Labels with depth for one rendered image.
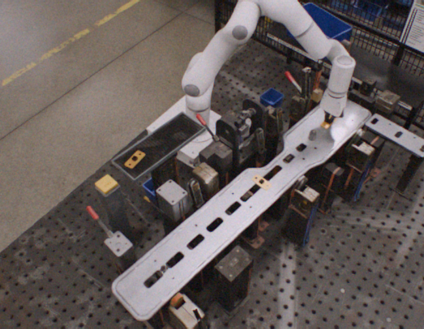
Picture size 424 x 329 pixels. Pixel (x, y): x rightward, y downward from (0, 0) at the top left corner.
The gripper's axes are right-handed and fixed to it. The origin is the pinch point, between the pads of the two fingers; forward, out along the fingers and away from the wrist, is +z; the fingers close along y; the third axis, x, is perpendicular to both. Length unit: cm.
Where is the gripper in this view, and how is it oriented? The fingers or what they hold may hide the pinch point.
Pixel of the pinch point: (329, 118)
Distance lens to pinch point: 202.8
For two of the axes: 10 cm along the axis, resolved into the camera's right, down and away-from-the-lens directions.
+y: 7.1, 5.3, -4.5
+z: 0.2, 6.3, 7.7
